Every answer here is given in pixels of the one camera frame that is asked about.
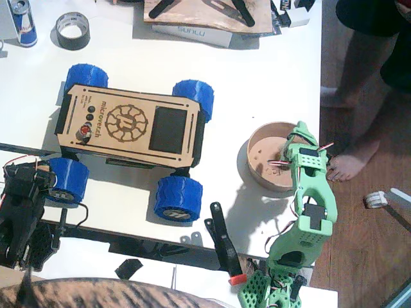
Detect black shorts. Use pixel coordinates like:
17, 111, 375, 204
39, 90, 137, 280
335, 0, 411, 94

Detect small black plastic piece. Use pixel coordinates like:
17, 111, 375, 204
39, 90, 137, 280
114, 258, 144, 280

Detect brown wooden board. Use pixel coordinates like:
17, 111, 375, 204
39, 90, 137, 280
143, 0, 274, 35

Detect black stand leg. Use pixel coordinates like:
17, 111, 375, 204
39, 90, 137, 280
148, 0, 176, 19
232, 0, 256, 27

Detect grey duct tape roll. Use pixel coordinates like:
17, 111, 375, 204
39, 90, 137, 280
55, 12, 91, 51

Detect wooden rover with blue wheels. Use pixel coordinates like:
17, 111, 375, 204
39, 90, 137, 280
44, 63, 215, 225

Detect grey metal bar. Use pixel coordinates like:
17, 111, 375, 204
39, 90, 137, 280
383, 188, 411, 235

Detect small white box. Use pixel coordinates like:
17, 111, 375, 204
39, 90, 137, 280
285, 8, 311, 29

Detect blue silver energy drink can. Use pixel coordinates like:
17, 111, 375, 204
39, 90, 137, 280
8, 0, 39, 48

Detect black clamp with red tip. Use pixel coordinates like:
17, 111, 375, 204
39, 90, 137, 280
204, 201, 248, 286

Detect white filament box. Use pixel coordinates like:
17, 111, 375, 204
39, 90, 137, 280
151, 24, 234, 49

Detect tiger striped fabric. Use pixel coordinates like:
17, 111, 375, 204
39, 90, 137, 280
0, 277, 225, 308

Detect brown paper bowl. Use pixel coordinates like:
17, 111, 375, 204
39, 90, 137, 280
246, 120, 322, 193

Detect bare human leg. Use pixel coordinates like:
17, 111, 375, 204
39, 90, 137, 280
320, 30, 401, 108
326, 83, 399, 182

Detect black cable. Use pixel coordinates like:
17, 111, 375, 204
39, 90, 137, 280
60, 202, 89, 229

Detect white tape roll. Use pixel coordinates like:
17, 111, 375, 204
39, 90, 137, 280
363, 191, 389, 210

